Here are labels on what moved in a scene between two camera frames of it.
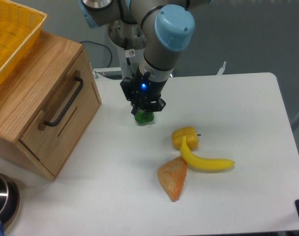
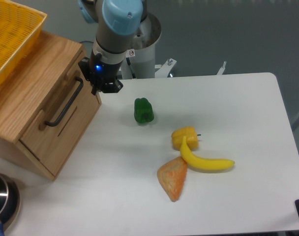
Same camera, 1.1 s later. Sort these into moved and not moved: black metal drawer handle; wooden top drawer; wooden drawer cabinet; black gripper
Moved: black gripper
Not moved: wooden top drawer; black metal drawer handle; wooden drawer cabinet
